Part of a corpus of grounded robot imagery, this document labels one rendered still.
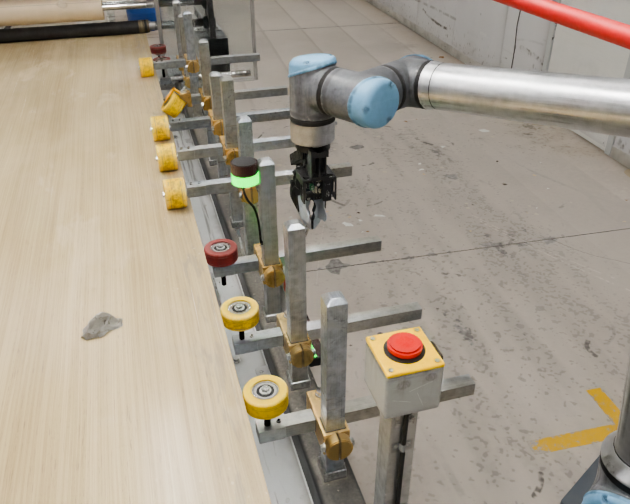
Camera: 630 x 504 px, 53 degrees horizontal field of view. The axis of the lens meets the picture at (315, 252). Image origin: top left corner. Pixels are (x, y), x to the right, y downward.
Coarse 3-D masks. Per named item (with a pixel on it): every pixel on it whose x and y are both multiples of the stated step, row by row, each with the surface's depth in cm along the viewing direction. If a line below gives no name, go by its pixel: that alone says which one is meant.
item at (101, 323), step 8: (104, 312) 129; (96, 320) 125; (104, 320) 126; (112, 320) 126; (120, 320) 127; (88, 328) 124; (96, 328) 125; (104, 328) 125; (112, 328) 125; (88, 336) 123; (96, 336) 123
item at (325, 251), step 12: (348, 240) 162; (360, 240) 162; (372, 240) 162; (312, 252) 158; (324, 252) 159; (336, 252) 160; (348, 252) 161; (360, 252) 162; (240, 264) 154; (252, 264) 154; (216, 276) 153
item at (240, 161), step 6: (234, 162) 137; (240, 162) 137; (246, 162) 137; (252, 162) 137; (258, 186) 140; (258, 192) 141; (246, 198) 142; (252, 204) 143; (258, 216) 145; (258, 222) 145; (258, 228) 146
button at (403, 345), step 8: (392, 336) 72; (400, 336) 72; (408, 336) 72; (416, 336) 72; (392, 344) 71; (400, 344) 71; (408, 344) 71; (416, 344) 71; (392, 352) 70; (400, 352) 70; (408, 352) 70; (416, 352) 70
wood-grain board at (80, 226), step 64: (0, 64) 289; (64, 64) 288; (128, 64) 288; (0, 128) 220; (64, 128) 220; (128, 128) 219; (0, 192) 178; (64, 192) 178; (128, 192) 177; (0, 256) 149; (64, 256) 149; (128, 256) 149; (192, 256) 149; (0, 320) 128; (64, 320) 128; (128, 320) 128; (192, 320) 128; (0, 384) 113; (64, 384) 113; (128, 384) 113; (192, 384) 112; (0, 448) 101; (64, 448) 100; (128, 448) 100; (192, 448) 100; (256, 448) 100
